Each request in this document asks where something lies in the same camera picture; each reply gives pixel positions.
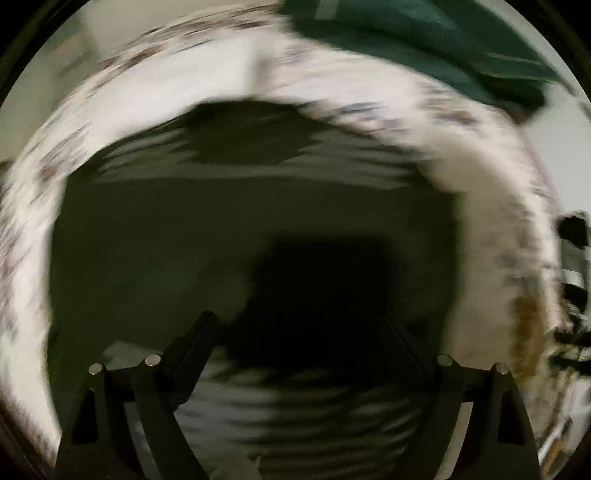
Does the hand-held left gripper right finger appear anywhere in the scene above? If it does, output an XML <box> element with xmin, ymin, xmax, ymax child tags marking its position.
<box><xmin>385</xmin><ymin>318</ymin><xmax>541</xmax><ymax>480</ymax></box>

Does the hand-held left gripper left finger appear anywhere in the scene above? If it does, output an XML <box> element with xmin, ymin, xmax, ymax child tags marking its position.
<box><xmin>55</xmin><ymin>311</ymin><xmax>219</xmax><ymax>480</ymax></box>

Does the black garment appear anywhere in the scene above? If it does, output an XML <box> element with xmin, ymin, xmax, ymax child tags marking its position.
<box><xmin>46</xmin><ymin>99</ymin><xmax>462</xmax><ymax>480</ymax></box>

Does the floral white blanket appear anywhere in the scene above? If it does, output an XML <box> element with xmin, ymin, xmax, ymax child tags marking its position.
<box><xmin>0</xmin><ymin>4</ymin><xmax>591</xmax><ymax>480</ymax></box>

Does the dark green blanket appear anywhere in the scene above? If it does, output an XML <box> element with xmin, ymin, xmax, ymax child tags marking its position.
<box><xmin>281</xmin><ymin>0</ymin><xmax>561</xmax><ymax>116</ymax></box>

